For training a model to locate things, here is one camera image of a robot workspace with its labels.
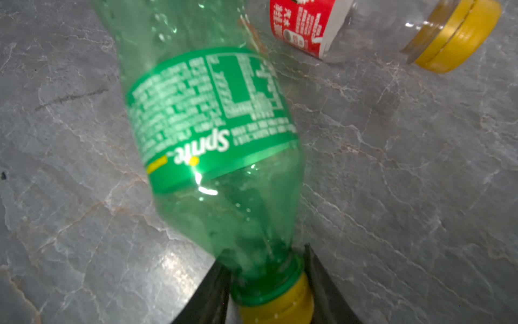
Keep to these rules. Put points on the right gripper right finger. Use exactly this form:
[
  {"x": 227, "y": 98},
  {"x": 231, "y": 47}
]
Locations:
[{"x": 330, "y": 306}]

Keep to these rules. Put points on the red label cola bottle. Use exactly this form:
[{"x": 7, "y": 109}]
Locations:
[{"x": 437, "y": 36}]

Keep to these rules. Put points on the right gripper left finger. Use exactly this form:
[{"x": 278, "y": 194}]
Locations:
[{"x": 210, "y": 301}]

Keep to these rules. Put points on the green soda bottle yellow cap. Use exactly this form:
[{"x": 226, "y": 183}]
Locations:
[{"x": 218, "y": 143}]

